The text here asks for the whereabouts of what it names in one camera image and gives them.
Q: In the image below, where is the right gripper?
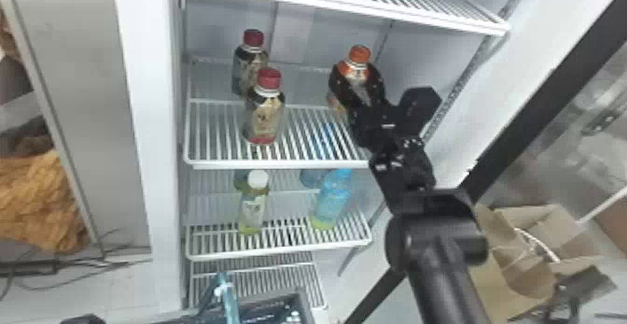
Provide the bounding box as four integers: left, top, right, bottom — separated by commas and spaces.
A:
348, 102, 419, 153

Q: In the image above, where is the fridge door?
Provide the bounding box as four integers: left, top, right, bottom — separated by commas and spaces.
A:
342, 0, 627, 324

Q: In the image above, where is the dark bottle red cap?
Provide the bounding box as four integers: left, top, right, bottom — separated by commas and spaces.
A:
230, 28, 270, 98
241, 66, 286, 146

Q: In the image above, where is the cardboard box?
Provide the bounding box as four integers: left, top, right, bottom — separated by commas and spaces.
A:
468, 203, 619, 324

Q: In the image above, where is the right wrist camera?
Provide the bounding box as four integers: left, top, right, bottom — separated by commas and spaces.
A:
396, 86, 443, 138

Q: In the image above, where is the green bottle white cap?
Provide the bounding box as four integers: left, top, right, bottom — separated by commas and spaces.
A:
236, 169, 271, 236

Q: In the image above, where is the blue bottle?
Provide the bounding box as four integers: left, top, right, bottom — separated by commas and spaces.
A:
310, 168, 355, 232

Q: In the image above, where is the black basket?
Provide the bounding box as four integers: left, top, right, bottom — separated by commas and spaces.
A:
161, 272, 317, 324

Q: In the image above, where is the dark bottle orange cap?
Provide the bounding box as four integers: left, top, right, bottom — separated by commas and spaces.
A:
326, 44, 388, 122

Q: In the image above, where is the black cable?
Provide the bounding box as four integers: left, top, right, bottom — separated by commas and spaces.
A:
0, 227, 150, 302

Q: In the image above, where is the white fridge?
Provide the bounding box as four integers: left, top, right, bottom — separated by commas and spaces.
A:
111, 0, 606, 318

